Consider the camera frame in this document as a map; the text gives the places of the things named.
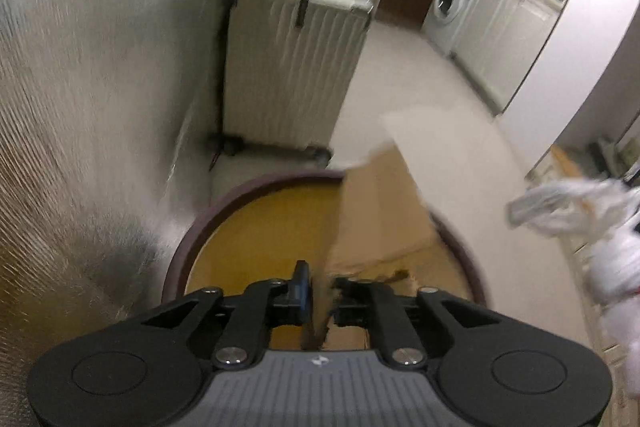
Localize white washing machine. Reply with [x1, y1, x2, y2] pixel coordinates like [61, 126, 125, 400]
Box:
[422, 0, 487, 56]

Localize silver foil sheet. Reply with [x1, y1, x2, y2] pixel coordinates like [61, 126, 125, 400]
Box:
[0, 0, 263, 360]

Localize white plastic bag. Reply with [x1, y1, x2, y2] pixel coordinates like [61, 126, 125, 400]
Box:
[507, 178, 640, 360]

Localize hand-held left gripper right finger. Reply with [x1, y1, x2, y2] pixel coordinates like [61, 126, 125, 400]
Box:
[331, 276, 502, 368]

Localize brown cardboard piece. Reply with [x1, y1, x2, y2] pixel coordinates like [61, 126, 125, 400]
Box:
[319, 103, 532, 353]

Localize white kitchen cabinets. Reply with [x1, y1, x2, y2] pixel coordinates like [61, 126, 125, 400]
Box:
[450, 0, 567, 114]

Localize white ribbed suitcase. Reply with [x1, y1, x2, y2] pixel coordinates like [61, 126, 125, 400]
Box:
[219, 0, 376, 164]

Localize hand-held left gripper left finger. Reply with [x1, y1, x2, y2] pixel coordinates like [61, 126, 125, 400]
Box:
[140, 260, 314, 368]

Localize round brown trash bin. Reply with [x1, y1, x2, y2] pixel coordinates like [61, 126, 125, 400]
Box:
[162, 171, 486, 353]

